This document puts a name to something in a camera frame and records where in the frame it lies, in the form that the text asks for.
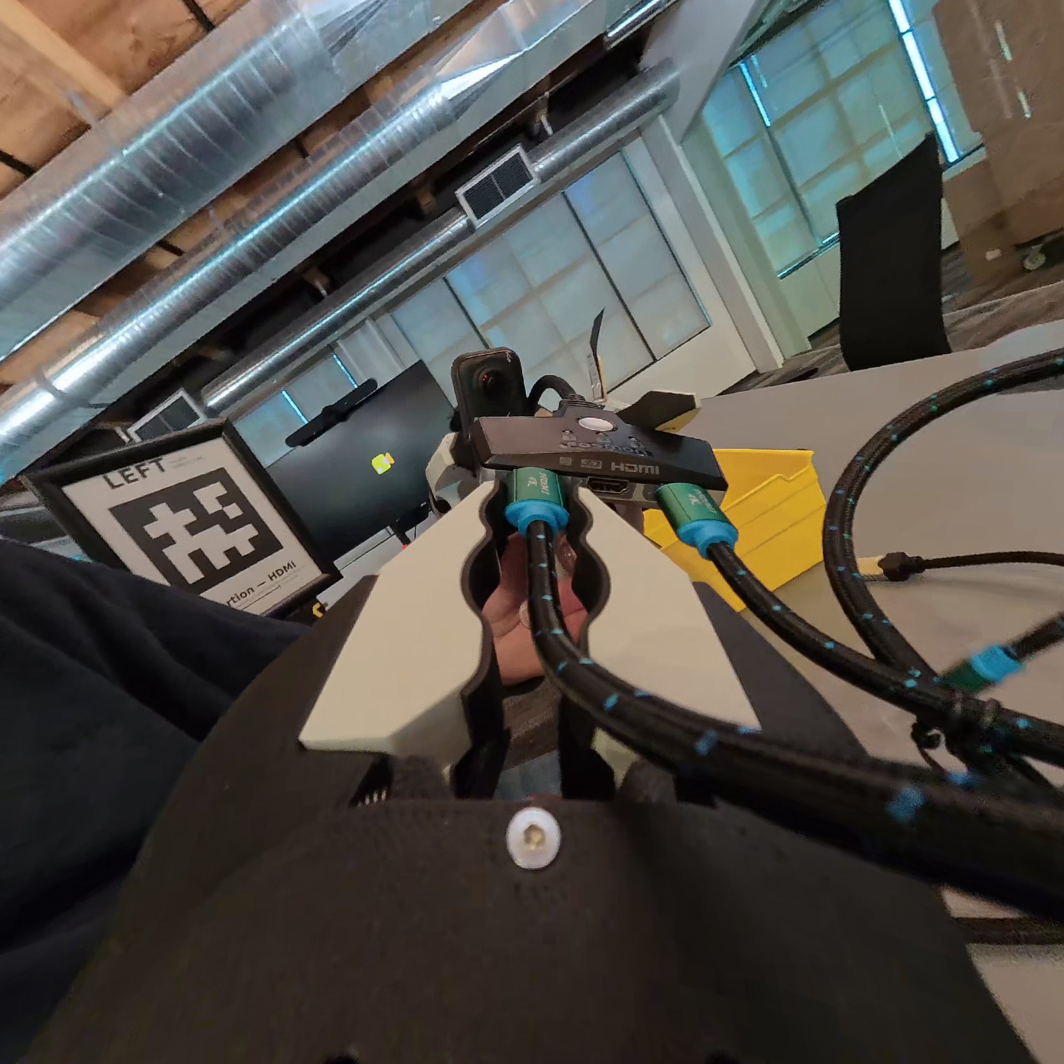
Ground silver ventilation duct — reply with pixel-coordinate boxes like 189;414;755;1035
0;62;683;454
0;0;500;350

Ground large cardboard box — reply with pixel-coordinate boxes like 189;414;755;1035
929;0;1064;292

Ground framed marker sign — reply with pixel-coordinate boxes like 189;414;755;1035
18;418;344;622

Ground person's legs blue jeans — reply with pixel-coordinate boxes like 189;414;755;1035
501;750;565;801

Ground yellow plastic bin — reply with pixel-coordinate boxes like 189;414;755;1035
644;449;828;613

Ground black webcam bar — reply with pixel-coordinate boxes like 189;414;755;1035
285;376;379;448

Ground person's left forearm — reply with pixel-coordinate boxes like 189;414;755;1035
0;536;313;1057

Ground black HDMI switch box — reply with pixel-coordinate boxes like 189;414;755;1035
472;414;731;493

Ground person's left hand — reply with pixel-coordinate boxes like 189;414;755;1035
484;536;545;689

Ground black switch pigtail cable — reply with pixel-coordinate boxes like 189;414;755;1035
528;376;1064;585

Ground braided HDMI cable green plugs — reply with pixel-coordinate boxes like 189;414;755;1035
503;467;1064;924
655;349;1064;782

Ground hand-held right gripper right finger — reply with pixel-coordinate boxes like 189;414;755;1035
572;490;761;728

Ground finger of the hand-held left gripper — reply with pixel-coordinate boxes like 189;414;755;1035
627;389;703;439
426;432;490;512

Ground black office chair back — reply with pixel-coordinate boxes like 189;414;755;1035
833;131;954;372

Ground white air vent grille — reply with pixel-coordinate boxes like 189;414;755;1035
454;144;539;231

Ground black wall screen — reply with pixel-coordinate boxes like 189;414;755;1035
264;359;468;543

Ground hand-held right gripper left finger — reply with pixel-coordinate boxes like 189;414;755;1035
298;480;510;799

